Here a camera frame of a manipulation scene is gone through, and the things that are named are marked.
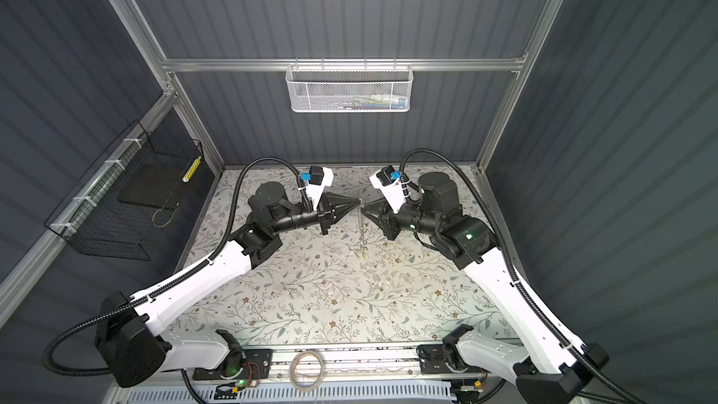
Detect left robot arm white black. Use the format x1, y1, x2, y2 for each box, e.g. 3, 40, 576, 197
95, 181, 360, 388

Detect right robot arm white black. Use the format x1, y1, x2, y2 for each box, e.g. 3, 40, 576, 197
362, 166, 593, 403

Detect items in white basket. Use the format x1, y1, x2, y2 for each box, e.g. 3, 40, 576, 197
327, 94, 409, 111

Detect yellow marker in black basket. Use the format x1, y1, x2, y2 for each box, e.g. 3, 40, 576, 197
181, 155, 202, 183

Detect tape roll clear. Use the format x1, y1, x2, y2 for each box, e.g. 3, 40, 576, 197
288, 351, 326, 393

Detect black pad in basket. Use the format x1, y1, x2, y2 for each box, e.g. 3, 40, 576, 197
118, 165, 189, 211

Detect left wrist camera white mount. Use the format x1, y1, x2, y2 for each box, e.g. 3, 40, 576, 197
299, 166, 334, 211

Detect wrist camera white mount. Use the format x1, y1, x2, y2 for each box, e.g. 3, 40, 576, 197
299, 166, 334, 211
369, 165, 419, 214

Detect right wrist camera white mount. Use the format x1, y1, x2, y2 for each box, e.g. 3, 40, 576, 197
369, 165, 419, 214

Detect white wire mesh basket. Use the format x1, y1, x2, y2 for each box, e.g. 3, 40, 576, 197
285, 67, 414, 113

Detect black wire basket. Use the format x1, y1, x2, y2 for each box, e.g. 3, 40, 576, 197
45, 125, 204, 261

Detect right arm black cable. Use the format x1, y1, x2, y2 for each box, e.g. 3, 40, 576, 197
399, 148, 646, 404

